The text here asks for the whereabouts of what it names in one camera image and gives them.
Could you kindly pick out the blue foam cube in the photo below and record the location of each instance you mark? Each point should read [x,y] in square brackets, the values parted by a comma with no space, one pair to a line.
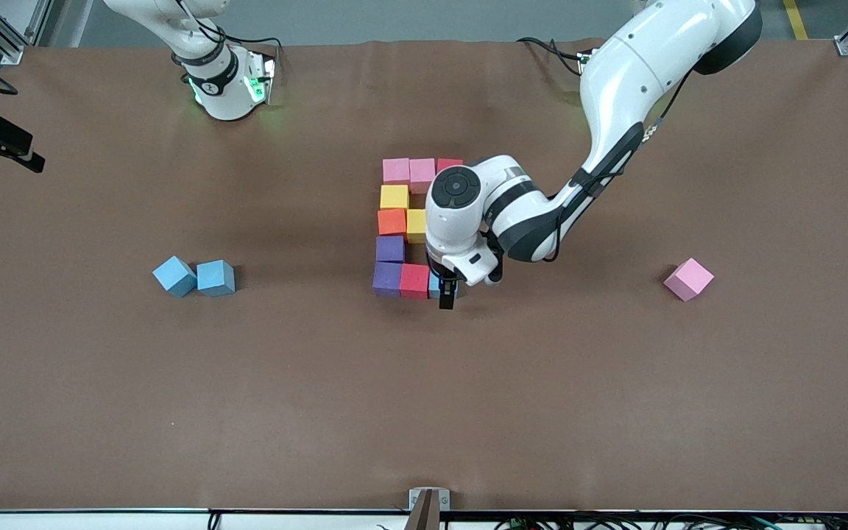
[174,274]
[215,275]
[433,285]

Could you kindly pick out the red foam cube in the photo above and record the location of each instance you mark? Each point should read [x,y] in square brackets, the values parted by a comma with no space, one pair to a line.
[414,280]
[450,163]

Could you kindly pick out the purple foam cube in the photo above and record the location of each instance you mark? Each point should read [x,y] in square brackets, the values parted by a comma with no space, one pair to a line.
[390,248]
[387,280]

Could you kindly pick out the yellow foam cube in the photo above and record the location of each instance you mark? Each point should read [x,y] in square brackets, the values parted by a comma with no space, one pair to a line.
[394,196]
[415,224]

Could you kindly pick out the orange foam cube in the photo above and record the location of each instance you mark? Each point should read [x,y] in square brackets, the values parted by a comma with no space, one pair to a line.
[391,221]

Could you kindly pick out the pink foam cube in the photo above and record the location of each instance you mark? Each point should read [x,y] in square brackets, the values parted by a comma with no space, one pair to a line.
[687,278]
[422,174]
[396,169]

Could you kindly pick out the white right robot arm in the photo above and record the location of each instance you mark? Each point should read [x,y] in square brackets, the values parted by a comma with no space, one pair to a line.
[221,96]

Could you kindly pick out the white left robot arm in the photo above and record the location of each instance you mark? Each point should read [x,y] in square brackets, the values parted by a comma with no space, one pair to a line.
[630,81]

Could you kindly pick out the brown table mat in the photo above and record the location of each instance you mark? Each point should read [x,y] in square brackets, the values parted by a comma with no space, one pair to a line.
[424,427]

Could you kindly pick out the yellow floor tape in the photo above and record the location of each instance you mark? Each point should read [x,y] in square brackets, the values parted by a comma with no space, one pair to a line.
[796,20]

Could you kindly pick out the white table edge rail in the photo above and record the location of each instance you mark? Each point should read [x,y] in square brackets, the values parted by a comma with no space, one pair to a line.
[63,521]

